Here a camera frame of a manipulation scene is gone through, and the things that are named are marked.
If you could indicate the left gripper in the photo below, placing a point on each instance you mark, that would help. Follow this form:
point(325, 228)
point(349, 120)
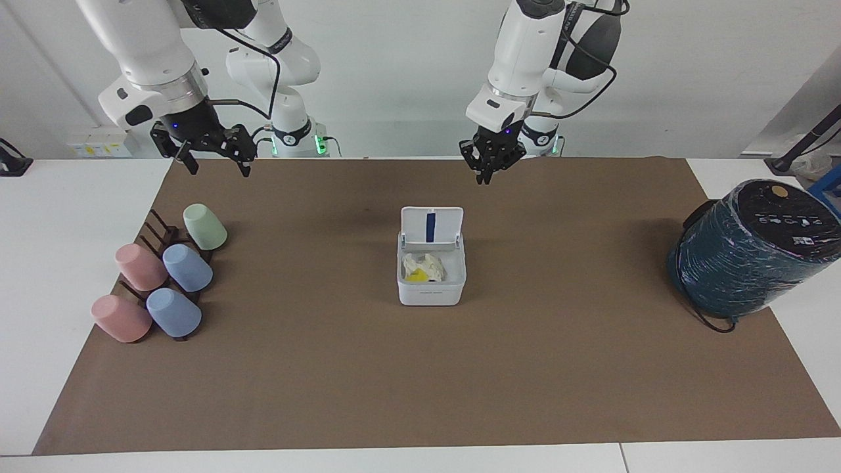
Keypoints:
point(504, 133)

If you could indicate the white wall socket strip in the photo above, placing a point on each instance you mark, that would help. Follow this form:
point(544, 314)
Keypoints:
point(98, 143)

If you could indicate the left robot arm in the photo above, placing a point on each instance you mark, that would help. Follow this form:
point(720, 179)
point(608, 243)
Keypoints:
point(522, 46)

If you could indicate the plastic-wrapped round black appliance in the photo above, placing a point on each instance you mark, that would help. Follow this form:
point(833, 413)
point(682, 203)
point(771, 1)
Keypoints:
point(749, 256)

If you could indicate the dark brown cup rack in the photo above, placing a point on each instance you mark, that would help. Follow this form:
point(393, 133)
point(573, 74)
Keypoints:
point(158, 231)

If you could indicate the yellow scrap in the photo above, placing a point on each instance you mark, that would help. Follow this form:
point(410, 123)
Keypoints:
point(415, 276)

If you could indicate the black stand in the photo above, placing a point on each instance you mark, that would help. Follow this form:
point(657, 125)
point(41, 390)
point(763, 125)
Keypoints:
point(805, 141)
point(12, 164)

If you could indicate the green cup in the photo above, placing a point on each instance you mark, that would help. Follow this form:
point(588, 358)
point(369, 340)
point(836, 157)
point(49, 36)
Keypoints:
point(205, 228)

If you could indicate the blue cup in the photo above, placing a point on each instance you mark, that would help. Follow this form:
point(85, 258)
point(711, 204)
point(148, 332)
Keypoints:
point(188, 268)
point(173, 313)

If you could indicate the white trash can lid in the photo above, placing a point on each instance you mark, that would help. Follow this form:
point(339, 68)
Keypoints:
point(420, 226)

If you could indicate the crumpled white paper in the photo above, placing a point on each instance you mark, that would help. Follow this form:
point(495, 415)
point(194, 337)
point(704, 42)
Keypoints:
point(430, 264)

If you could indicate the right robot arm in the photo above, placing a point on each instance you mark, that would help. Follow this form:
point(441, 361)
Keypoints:
point(148, 46)

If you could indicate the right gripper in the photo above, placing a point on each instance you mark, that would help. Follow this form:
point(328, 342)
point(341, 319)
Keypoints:
point(194, 123)

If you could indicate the white trash can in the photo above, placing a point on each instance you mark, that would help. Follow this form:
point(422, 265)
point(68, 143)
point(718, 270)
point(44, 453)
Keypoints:
point(431, 289)

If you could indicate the pink cup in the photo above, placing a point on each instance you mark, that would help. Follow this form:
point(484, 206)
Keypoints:
point(140, 267)
point(120, 319)

